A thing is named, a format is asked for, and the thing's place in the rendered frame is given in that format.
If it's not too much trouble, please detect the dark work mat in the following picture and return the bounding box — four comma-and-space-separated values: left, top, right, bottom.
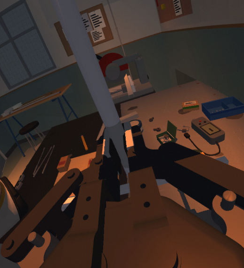
15, 112, 106, 201

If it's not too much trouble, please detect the grey thin rod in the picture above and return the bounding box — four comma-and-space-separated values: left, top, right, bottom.
41, 144, 56, 174
33, 147, 46, 177

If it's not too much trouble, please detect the small white clip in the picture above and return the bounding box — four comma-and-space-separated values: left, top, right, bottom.
14, 174, 24, 191

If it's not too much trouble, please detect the grey control box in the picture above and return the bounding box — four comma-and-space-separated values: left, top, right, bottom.
191, 117, 226, 145

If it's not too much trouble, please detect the red and grey chop saw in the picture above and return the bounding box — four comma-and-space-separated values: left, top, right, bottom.
95, 52, 156, 100

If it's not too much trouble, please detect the black cable with plug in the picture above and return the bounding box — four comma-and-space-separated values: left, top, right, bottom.
183, 132, 222, 157

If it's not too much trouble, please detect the green open case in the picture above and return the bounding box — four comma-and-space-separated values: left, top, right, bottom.
156, 120, 178, 145

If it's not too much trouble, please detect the tan and green small box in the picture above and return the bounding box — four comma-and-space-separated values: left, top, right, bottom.
181, 100, 200, 112

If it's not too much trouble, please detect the brown cork notice board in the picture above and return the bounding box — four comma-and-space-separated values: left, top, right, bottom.
156, 0, 194, 24
54, 3, 114, 57

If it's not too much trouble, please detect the blue rimmed round tin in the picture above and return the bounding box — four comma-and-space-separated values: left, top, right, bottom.
130, 118, 144, 134

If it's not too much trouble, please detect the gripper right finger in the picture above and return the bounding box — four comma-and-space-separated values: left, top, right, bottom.
124, 126, 244, 229

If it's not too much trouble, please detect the dark round stool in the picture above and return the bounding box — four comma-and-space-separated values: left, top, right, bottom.
18, 120, 46, 152

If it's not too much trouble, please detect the yellow pencil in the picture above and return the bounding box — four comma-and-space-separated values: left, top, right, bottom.
80, 134, 89, 151

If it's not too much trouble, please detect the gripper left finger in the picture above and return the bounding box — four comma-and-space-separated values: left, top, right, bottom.
0, 138, 122, 263

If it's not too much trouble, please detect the grey test wand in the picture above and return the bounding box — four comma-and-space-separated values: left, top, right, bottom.
50, 0, 131, 196

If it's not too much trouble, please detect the grey framed window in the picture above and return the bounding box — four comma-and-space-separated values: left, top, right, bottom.
0, 0, 57, 90

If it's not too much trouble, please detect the blue divided tray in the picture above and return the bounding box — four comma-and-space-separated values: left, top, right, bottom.
201, 96, 244, 121

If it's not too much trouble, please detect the grey hanging cord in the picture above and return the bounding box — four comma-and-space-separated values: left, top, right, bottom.
106, 0, 127, 58

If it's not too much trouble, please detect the pale wooden wedge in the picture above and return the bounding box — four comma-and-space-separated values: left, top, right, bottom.
119, 110, 140, 125

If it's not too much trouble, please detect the wooden table with blue legs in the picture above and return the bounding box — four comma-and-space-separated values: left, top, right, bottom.
0, 83, 79, 158

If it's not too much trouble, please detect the small orange cardboard box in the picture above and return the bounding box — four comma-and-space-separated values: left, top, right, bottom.
57, 155, 72, 173

